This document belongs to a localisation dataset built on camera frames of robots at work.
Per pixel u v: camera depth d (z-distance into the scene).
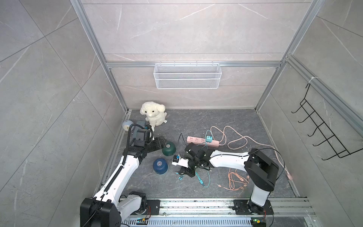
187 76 1.01
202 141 0.98
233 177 0.84
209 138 0.93
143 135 0.61
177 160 0.73
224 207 0.75
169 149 0.84
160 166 0.78
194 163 0.72
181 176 0.84
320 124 0.68
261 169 0.48
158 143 0.71
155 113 0.97
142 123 1.08
